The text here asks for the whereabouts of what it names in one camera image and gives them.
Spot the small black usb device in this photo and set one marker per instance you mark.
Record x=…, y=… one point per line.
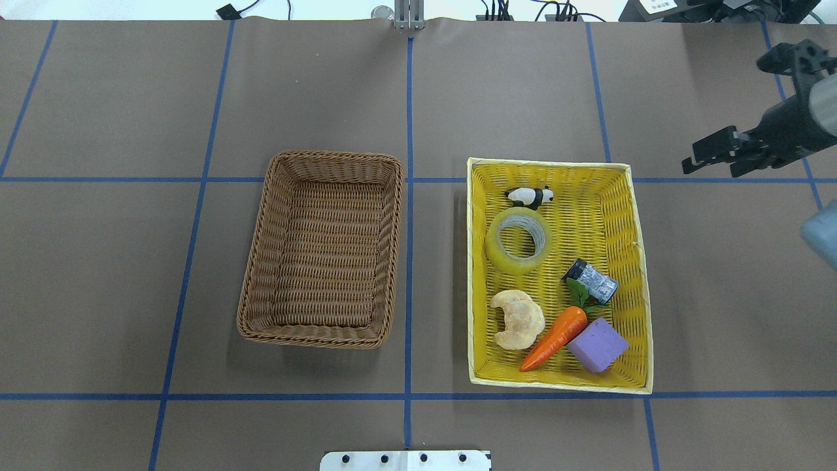
x=228, y=13

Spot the small black labelled can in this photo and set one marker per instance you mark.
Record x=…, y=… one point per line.
x=600, y=286

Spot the yellow clear tape roll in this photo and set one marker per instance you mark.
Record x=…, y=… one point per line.
x=518, y=240

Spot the brown wicker basket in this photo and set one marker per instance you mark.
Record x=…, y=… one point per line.
x=323, y=264

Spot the orange toy carrot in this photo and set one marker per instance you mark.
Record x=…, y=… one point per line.
x=565, y=327

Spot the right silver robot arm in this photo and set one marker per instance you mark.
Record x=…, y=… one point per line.
x=818, y=231

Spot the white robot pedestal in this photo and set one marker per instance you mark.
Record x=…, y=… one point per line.
x=469, y=459

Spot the toy panda figure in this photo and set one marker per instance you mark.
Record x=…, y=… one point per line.
x=530, y=198

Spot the toy bread croissant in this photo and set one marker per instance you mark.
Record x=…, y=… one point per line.
x=523, y=319

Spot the yellow plastic basket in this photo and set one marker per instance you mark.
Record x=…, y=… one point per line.
x=594, y=217

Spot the aluminium frame post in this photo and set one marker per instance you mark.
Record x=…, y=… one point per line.
x=409, y=14

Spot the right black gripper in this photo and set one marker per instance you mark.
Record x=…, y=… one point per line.
x=790, y=125

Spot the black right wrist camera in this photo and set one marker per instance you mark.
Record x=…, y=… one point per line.
x=806, y=63

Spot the purple foam block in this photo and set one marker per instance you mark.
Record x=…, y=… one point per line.
x=598, y=346

